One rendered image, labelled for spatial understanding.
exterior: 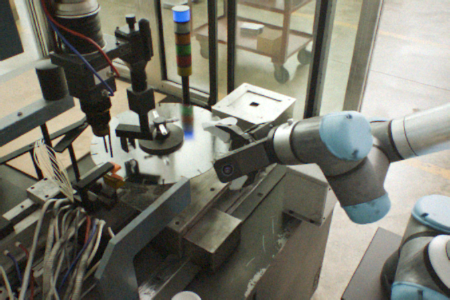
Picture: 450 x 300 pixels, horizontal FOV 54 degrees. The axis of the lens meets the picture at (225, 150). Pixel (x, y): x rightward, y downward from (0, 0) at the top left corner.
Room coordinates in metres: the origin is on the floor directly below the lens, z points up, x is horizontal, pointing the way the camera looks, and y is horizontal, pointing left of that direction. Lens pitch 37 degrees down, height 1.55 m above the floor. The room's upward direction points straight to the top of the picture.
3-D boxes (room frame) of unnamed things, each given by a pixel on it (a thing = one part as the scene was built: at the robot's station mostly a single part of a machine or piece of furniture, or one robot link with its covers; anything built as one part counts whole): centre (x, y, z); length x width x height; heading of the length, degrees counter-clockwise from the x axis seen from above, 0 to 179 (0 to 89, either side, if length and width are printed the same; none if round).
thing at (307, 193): (0.90, -0.27, 0.82); 0.28 x 0.11 x 0.15; 146
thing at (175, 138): (0.85, 0.15, 0.96); 0.11 x 0.11 x 0.03
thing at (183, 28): (1.15, 0.12, 1.11); 0.05 x 0.04 x 0.03; 56
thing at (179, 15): (1.15, 0.12, 1.14); 0.05 x 0.04 x 0.03; 56
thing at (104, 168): (0.69, 0.26, 0.95); 0.10 x 0.03 x 0.07; 146
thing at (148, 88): (0.78, 0.17, 1.17); 0.06 x 0.05 x 0.20; 137
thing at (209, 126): (0.74, 0.00, 1.07); 0.09 x 0.06 x 0.03; 45
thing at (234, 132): (0.69, -0.02, 1.07); 0.09 x 0.02 x 0.05; 45
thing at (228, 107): (1.10, -0.08, 0.82); 0.18 x 0.18 x 0.15; 56
